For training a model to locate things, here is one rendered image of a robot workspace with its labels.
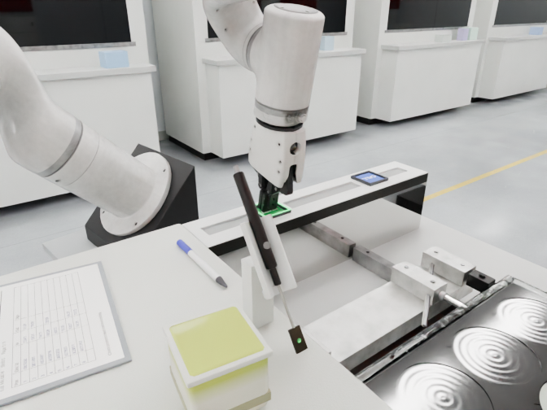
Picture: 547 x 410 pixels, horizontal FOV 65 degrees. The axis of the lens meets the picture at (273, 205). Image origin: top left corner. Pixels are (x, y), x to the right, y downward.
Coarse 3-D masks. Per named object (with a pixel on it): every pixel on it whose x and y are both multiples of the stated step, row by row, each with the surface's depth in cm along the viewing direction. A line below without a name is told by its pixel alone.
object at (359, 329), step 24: (384, 288) 69; (456, 288) 69; (336, 312) 63; (360, 312) 63; (384, 312) 63; (408, 312) 63; (432, 312) 66; (336, 336) 59; (360, 336) 59; (384, 336) 59; (360, 360) 58
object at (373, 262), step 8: (360, 248) 86; (352, 256) 87; (360, 256) 85; (368, 256) 83; (376, 256) 83; (360, 264) 86; (368, 264) 84; (376, 264) 82; (384, 264) 81; (392, 264) 81; (376, 272) 83; (384, 272) 81; (440, 312) 72; (448, 312) 71
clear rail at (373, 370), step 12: (492, 288) 65; (468, 300) 63; (480, 300) 63; (456, 312) 60; (468, 312) 61; (432, 324) 58; (444, 324) 58; (420, 336) 56; (432, 336) 57; (396, 348) 54; (408, 348) 54; (384, 360) 52; (396, 360) 53; (360, 372) 50; (372, 372) 50
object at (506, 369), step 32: (512, 288) 66; (480, 320) 59; (512, 320) 59; (544, 320) 59; (416, 352) 53; (448, 352) 53; (480, 352) 54; (512, 352) 54; (544, 352) 53; (384, 384) 49; (416, 384) 49; (448, 384) 49; (480, 384) 49; (512, 384) 49; (544, 384) 49
